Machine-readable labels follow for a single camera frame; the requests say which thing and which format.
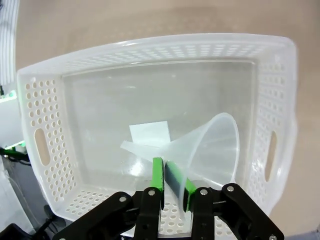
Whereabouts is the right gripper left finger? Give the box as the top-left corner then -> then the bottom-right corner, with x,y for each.
51,157 -> 165,240

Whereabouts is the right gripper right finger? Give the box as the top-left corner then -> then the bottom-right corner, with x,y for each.
164,160 -> 286,240

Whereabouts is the translucent plastic funnel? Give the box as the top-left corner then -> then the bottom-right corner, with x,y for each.
120,112 -> 241,216

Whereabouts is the white perforated plastic basket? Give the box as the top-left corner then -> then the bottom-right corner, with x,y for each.
16,33 -> 301,231

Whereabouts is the white paper label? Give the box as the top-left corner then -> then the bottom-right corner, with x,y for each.
129,121 -> 172,146

